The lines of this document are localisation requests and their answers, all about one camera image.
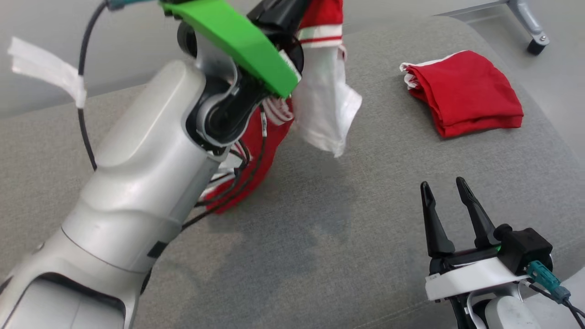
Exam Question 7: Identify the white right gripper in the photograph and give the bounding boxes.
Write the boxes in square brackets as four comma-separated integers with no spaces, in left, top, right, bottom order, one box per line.
[420,177,531,302]

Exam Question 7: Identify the black left arm cable bundle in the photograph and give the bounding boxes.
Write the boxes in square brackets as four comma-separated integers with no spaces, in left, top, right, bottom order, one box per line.
[182,110,271,230]

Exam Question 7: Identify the teal right camera connector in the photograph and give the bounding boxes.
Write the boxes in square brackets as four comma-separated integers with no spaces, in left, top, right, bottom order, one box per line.
[526,260,572,303]

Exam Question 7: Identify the red shorts with striped trim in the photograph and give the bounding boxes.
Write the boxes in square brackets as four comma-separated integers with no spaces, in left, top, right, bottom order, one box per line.
[201,0,363,215]

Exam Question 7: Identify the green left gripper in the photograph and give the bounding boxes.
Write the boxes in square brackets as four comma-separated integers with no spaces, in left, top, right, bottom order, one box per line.
[160,0,312,99]

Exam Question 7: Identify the black right camera cable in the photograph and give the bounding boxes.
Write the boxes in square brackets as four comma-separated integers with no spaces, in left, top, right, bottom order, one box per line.
[521,281,585,323]

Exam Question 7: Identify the black left camera cable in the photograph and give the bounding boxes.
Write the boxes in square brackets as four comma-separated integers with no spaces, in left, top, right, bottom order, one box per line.
[77,0,111,172]

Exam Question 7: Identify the white tape flag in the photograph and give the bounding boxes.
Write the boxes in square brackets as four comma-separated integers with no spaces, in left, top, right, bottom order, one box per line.
[8,37,88,109]

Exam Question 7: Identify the black camera cable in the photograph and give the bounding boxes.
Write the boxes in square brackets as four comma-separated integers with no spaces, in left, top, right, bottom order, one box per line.
[77,0,111,172]
[521,281,585,323]

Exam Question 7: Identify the red shorts with black lettering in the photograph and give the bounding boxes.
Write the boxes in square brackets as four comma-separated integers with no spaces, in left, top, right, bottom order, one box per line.
[400,50,525,139]

